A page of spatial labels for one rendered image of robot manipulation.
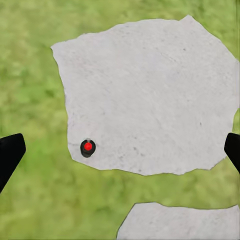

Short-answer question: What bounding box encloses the insectifuge atomizer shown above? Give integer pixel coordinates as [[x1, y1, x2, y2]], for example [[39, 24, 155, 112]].
[[80, 137, 96, 158]]

